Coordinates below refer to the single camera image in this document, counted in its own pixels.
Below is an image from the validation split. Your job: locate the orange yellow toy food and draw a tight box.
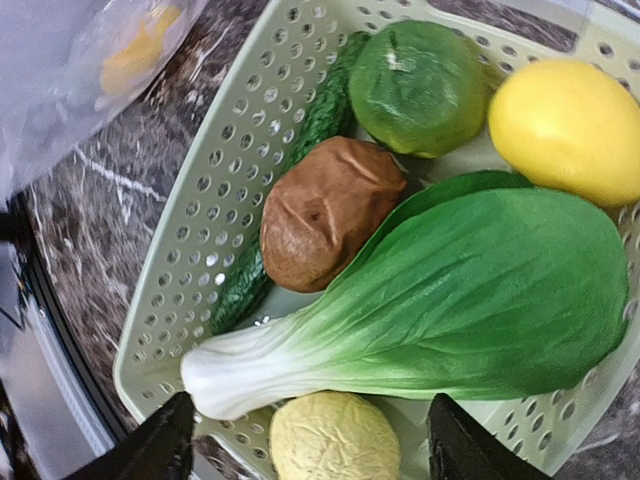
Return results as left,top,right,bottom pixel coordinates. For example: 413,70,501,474
100,5,182,95

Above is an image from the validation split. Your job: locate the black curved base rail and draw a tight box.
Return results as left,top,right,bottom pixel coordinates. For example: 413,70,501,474
0,189,141,480

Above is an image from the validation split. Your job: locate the brown mushroom toy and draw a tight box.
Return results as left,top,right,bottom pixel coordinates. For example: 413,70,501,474
260,136,407,293

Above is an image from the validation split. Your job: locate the dark green cucumber toy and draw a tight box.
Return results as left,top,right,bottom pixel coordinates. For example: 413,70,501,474
209,31,371,335

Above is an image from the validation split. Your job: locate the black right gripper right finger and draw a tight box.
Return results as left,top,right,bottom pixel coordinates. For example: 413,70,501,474
427,393,548,480

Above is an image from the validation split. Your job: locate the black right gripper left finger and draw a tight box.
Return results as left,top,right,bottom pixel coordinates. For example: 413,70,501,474
68,392,195,480

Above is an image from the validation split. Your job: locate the yellow lemon toy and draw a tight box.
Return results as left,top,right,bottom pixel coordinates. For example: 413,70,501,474
488,59,639,207

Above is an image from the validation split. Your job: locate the green white bok choy toy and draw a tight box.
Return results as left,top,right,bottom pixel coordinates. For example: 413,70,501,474
180,172,629,420

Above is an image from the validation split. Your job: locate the clear zip top bag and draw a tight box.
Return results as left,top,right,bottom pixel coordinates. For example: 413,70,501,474
1,0,207,198

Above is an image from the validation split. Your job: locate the pale yellow walnut toy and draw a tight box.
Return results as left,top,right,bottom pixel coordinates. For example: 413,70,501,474
269,391,401,480

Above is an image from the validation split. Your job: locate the green pepper toy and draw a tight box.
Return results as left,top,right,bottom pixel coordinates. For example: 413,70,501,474
348,20,490,159

